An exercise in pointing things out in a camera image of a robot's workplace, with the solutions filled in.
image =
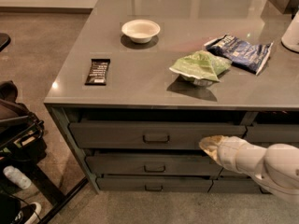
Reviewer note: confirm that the grey top drawer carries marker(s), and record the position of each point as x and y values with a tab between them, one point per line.
148	135

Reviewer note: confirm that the right bottom grey drawer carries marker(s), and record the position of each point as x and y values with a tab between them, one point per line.
237	186

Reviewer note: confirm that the green chip bag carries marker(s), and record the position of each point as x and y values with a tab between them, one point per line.
201	68

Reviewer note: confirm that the black snack bar wrapper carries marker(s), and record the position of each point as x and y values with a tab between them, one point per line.
98	72

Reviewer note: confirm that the black round stool edge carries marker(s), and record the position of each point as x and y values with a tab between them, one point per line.
4	40

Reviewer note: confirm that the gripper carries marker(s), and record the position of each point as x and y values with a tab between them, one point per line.
232	154

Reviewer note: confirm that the grey cabinet with countertop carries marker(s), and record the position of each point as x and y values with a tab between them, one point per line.
140	86

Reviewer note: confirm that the blue chip bag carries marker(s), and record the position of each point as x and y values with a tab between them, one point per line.
242	54

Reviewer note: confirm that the black and white shoe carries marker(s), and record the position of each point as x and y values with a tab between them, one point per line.
28	214

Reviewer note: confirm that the white bowl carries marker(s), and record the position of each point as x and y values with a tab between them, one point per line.
141	31

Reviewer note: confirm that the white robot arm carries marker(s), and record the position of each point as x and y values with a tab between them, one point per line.
276	168

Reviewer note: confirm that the black bag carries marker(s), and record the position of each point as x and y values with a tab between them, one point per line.
13	114

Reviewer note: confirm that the right upper grey drawer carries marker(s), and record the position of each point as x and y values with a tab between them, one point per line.
273	133

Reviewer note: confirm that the white plastic bottle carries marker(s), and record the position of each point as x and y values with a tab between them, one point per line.
17	177

